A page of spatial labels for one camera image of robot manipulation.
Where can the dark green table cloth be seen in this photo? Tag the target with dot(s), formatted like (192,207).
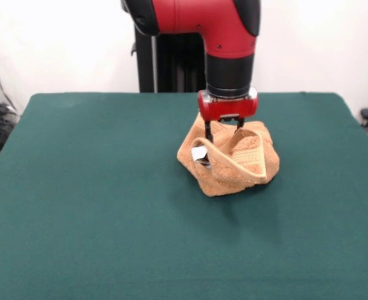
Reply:
(93,203)

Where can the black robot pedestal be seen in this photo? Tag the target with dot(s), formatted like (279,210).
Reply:
(177,62)

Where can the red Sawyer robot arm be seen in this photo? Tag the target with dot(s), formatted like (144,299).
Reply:
(221,25)

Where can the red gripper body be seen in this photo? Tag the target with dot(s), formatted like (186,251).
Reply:
(227,109)

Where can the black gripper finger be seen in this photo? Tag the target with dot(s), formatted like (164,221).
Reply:
(240,126)
(208,131)

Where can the orange terry towel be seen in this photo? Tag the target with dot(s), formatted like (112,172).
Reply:
(227,181)

